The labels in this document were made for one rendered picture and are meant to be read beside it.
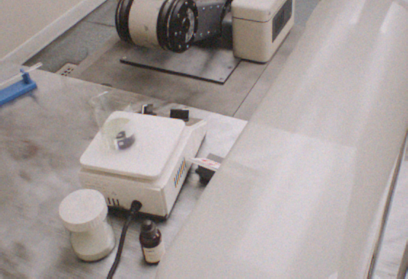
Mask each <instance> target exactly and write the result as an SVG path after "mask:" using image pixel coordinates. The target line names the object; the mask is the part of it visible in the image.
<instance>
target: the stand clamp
mask: <svg viewBox="0 0 408 279"><path fill-rule="evenodd" d="M407 123H408V0H320V1H319V3H318V5H317V6H316V8H315V9H314V10H313V12H312V14H311V15H310V17H309V19H308V21H307V23H306V27H305V32H304V33H303V34H302V36H301V38H300V39H299V41H298V42H297V45H296V46H295V48H294V49H293V50H292V52H291V54H290V56H289V57H288V58H287V59H286V61H285V63H284V65H283V67H282V69H281V70H280V71H279V72H278V74H277V76H276V77H275V79H274V80H273V82H272V84H271V85H270V87H269V89H268V90H267V92H266V93H265V95H264V96H263V98H262V99H261V100H260V103H259V105H258V106H257V108H256V109H255V111H254V112H253V114H252V115H251V117H250V119H249V120H248V121H247V124H246V126H245V127H244V128H243V130H242V132H241V133H240V134H239V136H238V137H237V139H236V140H235V142H234V145H233V146H232V147H231V149H230V150H229V152H228V153H227V155H226V157H225V158H224V159H223V160H222V162H221V165H220V166H219V168H218V170H217V171H216V172H215V173H214V175H213V177H212V179H211V180H210V181H209V183H208V185H207V187H206V188H205V190H204V192H203V193H202V194H201V196H200V198H199V199H198V200H197V202H196V203H195V206H194V208H193V209H192V211H191V212H190V213H189V215H188V216H187V218H186V220H185V221H184V223H183V224H182V226H181V228H180V230H179V231H178V233H177V234H176V236H175V237H174V238H173V240H172V241H171V243H170V245H169V247H168V249H167V250H166V252H165V253H164V254H163V256H162V258H161V260H160V262H159V264H158V265H157V272H156V275H155V279H363V276H364V272H365V269H366V266H367V262H368V260H369V256H370V253H371V248H372V244H373V241H374V236H375V235H376V232H377V228H378V224H379V222H380V218H381V215H382V212H383V206H384V203H385V199H386V197H387V194H388V190H389V186H390V184H391V180H392V178H393V173H394V170H395V168H396V161H397V159H398V156H399V152H400V149H401V145H402V142H403V140H404V135H405V133H406V130H407Z"/></svg>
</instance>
